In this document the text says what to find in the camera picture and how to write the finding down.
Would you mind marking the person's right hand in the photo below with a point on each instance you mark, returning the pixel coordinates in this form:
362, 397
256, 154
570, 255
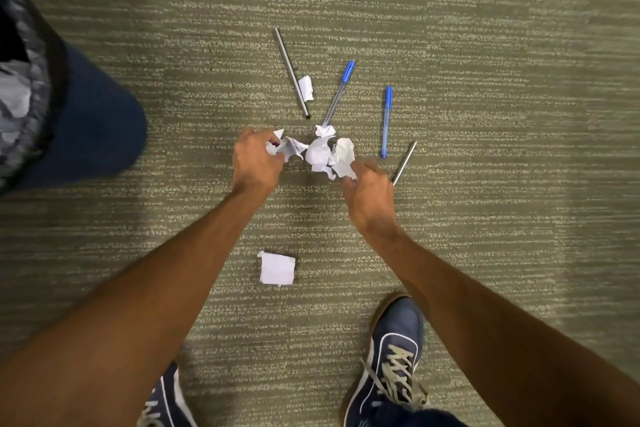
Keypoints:
371, 199

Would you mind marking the person's left hand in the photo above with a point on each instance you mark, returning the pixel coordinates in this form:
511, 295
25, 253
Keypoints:
256, 164

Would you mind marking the person's left thumb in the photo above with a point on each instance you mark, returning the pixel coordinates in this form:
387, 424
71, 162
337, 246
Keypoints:
276, 157

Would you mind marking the person's right thumb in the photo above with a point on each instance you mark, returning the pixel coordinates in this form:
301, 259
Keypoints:
348, 184

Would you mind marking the person's left forearm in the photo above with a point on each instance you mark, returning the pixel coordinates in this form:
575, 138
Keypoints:
125, 311

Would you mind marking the person's right forearm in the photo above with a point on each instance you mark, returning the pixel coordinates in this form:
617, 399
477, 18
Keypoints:
500, 341

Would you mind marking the crumpled white paper ball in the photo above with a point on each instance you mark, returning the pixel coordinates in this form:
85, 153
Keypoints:
319, 152

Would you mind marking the small crumpled white paper bit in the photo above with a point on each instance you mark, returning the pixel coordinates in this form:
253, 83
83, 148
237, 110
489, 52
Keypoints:
325, 131

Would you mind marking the short dark pen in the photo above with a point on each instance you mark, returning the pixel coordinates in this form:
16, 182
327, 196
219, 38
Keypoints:
404, 163

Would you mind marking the solid blue pen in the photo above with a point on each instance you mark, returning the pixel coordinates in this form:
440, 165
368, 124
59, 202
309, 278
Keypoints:
386, 121

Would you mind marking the small white paper scrap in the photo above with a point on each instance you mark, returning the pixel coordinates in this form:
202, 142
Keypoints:
305, 88

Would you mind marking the long black pen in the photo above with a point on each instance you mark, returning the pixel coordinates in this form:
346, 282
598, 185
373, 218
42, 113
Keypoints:
291, 72

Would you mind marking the clear pen with blue cap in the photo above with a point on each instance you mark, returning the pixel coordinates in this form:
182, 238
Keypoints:
339, 90

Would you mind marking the flat white paper piece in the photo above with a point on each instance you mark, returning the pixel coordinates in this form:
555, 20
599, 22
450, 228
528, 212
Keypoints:
276, 269

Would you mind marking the person's right blue sneaker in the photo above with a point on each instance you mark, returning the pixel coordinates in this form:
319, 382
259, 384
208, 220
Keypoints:
395, 346

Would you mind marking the person's blue sneaker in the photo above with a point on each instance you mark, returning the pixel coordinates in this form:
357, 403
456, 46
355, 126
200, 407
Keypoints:
395, 346
165, 404

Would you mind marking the blue trash bin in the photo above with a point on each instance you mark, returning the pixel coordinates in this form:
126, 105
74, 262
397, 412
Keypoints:
95, 126

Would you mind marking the person's dark blue trouser leg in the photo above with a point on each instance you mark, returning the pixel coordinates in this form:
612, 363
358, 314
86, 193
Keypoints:
415, 418

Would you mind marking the grey plastic bin liner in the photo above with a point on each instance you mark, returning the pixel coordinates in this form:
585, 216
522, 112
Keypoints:
35, 91

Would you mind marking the person's left blue sneaker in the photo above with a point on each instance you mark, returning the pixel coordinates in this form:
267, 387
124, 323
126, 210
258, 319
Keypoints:
165, 404

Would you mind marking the white paper in bin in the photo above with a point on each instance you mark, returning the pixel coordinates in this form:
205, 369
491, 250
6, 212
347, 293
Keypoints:
12, 91

